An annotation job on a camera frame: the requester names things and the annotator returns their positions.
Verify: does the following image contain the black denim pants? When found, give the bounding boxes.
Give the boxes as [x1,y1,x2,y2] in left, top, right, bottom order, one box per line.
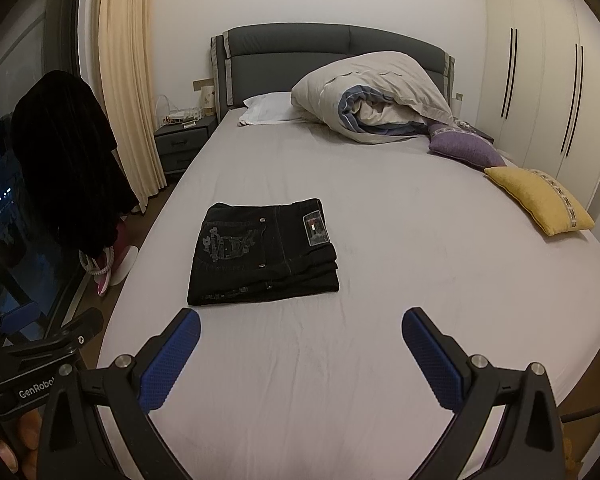
[187,198,339,307]

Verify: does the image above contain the left hand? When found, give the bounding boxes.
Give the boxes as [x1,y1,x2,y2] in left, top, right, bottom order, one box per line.
[0,408,42,480]

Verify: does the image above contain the pink white slippers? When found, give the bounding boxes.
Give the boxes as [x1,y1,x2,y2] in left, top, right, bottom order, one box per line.
[79,220,140,297]

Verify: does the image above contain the white bed with sheet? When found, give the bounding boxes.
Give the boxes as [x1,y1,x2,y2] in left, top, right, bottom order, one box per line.
[99,110,600,479]

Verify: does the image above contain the black hanging clothes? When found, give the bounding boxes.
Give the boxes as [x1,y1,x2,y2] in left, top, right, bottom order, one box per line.
[9,70,138,258]

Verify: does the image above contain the yellow cushion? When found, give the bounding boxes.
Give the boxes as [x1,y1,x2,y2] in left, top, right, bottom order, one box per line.
[484,167,595,236]

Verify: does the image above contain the grey nightstand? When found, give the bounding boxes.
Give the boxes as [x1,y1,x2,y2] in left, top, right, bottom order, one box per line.
[154,116,218,177]

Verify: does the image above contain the purple cushion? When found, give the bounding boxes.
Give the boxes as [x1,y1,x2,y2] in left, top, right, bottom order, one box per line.
[428,122,505,170]

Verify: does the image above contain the items on nightstand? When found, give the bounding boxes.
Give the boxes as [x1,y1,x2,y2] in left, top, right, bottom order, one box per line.
[155,84,216,127]

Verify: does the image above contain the rolled white duvet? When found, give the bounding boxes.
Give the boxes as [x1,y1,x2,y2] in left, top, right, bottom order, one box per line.
[290,51,453,144]

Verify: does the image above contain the white pillow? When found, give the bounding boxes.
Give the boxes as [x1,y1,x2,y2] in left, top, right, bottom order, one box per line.
[238,92,306,126]

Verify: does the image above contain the white wardrobe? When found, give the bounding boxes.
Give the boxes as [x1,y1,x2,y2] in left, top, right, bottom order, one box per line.
[474,0,600,246]

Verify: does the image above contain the grey padded headboard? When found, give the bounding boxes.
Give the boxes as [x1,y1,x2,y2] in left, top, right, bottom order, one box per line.
[210,23,454,119]

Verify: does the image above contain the beige curtain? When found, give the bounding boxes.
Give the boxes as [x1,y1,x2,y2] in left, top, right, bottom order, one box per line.
[97,0,166,211]

